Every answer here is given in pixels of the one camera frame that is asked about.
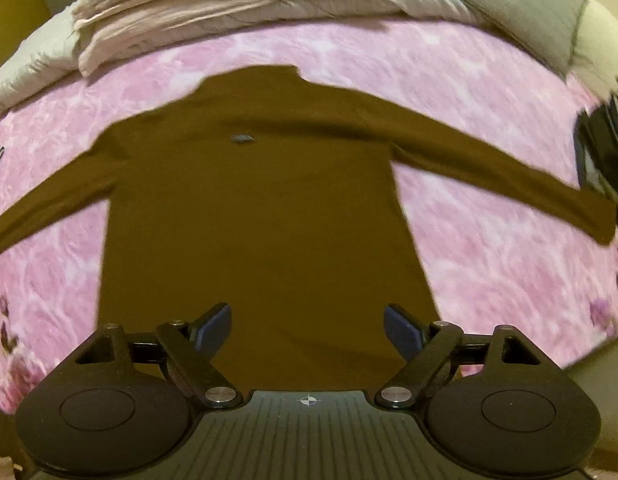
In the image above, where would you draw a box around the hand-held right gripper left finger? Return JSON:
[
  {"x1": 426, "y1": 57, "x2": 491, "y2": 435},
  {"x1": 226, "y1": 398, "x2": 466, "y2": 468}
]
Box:
[{"x1": 75, "y1": 302, "x2": 240, "y2": 407}]

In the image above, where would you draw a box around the white striped duvet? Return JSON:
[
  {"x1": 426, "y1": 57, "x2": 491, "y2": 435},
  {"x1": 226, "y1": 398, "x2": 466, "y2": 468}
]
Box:
[{"x1": 0, "y1": 0, "x2": 484, "y2": 123}]

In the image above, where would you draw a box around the pale pink folded quilt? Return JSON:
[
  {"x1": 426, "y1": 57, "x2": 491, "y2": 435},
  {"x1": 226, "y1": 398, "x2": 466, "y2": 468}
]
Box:
[{"x1": 71, "y1": 0, "x2": 390, "y2": 79}]

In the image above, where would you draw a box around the brown long-sleeved sweater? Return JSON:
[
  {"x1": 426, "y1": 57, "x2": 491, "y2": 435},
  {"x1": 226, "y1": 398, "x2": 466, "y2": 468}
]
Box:
[{"x1": 0, "y1": 64, "x2": 618, "y2": 393}]

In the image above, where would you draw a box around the grey ribbed pillow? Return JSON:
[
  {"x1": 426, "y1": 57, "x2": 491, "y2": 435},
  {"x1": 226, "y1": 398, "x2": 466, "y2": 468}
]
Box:
[{"x1": 454, "y1": 0, "x2": 590, "y2": 79}]

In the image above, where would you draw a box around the stack of dark folded clothes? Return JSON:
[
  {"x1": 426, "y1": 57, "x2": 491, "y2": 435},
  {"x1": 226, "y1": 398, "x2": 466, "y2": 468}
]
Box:
[{"x1": 574, "y1": 77, "x2": 618, "y2": 233}]

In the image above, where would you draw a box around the pink floral blanket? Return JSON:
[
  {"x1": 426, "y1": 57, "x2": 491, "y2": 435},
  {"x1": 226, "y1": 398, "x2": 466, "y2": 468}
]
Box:
[{"x1": 0, "y1": 20, "x2": 618, "y2": 413}]

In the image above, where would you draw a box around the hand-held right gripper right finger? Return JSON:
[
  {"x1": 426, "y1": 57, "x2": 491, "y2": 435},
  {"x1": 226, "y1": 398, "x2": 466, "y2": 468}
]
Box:
[{"x1": 378, "y1": 304, "x2": 542, "y2": 407}]

